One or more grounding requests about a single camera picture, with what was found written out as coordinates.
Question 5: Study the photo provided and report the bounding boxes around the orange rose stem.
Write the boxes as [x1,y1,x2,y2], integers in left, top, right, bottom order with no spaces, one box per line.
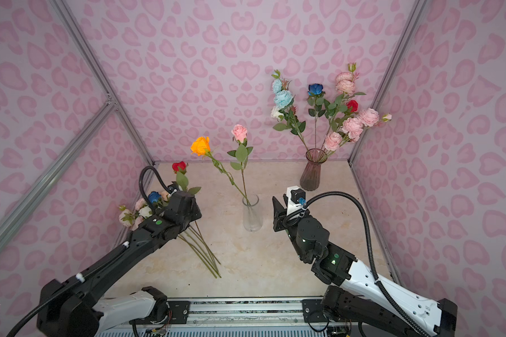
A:
[191,136,250,206]

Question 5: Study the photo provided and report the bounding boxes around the red rose stem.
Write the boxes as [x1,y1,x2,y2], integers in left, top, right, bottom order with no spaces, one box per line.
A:
[347,100,359,114]

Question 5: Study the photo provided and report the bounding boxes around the light blue flower spray stem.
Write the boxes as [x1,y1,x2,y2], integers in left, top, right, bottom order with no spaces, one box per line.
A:
[271,70,309,150]

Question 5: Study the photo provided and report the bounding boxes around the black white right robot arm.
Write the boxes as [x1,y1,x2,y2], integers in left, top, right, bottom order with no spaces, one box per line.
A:
[272,186,458,336]

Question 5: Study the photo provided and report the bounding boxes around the clear glass vase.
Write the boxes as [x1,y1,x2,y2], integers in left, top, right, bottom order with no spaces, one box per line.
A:
[243,195,263,233]

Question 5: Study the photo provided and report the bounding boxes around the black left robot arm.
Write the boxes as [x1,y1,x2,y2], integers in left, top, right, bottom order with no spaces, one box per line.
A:
[8,166,202,336]

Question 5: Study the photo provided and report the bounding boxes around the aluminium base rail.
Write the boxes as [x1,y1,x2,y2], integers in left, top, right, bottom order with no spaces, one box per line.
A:
[96,295,431,337]

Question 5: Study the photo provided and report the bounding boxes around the aluminium frame profile left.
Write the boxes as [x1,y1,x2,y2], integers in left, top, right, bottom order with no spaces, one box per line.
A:
[0,0,155,254]

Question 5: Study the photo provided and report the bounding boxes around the purple ribbed glass vase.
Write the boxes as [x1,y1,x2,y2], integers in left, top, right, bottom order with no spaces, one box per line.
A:
[299,148,327,191]

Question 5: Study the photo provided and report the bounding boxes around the pink rose spray stem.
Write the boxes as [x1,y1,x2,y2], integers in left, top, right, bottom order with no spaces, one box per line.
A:
[325,63,365,132]

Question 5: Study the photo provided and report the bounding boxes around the pink orange mixed flower stem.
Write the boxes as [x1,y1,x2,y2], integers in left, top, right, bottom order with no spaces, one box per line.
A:
[340,108,392,142]

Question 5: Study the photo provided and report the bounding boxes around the aluminium frame profile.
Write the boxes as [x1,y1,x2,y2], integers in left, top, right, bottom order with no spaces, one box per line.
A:
[348,0,430,167]
[0,0,155,254]

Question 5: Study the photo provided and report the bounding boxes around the white rose stem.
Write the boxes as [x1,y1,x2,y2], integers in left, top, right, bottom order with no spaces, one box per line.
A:
[271,106,284,122]

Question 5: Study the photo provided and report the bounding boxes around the aluminium frame profile right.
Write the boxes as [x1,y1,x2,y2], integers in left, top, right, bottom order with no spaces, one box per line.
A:
[348,0,430,167]

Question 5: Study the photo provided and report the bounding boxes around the single pink rose stem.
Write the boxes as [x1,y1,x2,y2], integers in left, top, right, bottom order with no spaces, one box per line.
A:
[229,124,252,206]

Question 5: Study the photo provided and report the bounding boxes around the pale pink white flower bunch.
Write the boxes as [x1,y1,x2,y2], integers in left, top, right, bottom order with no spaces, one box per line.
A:
[118,198,153,231]

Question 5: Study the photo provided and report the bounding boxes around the blue rose stem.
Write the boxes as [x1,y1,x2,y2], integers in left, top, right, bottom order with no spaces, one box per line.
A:
[307,84,325,148]

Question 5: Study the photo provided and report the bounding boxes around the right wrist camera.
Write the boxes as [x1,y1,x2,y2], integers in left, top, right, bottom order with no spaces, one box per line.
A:
[286,185,306,215]

